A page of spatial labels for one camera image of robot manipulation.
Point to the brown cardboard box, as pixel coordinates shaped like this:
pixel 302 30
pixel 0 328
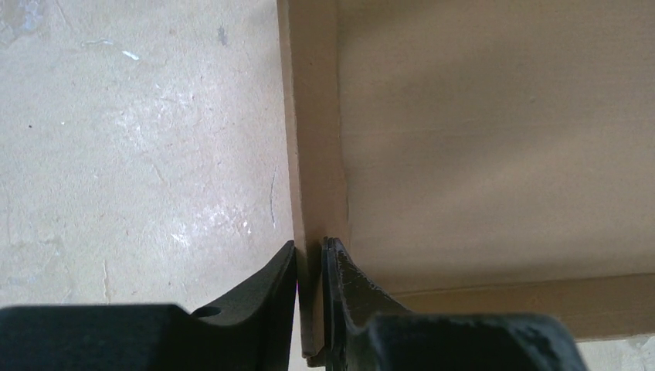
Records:
pixel 478 156

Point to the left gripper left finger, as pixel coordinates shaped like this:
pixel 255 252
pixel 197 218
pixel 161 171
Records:
pixel 247 328

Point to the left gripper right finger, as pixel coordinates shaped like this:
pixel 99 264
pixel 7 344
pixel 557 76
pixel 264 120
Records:
pixel 367 329

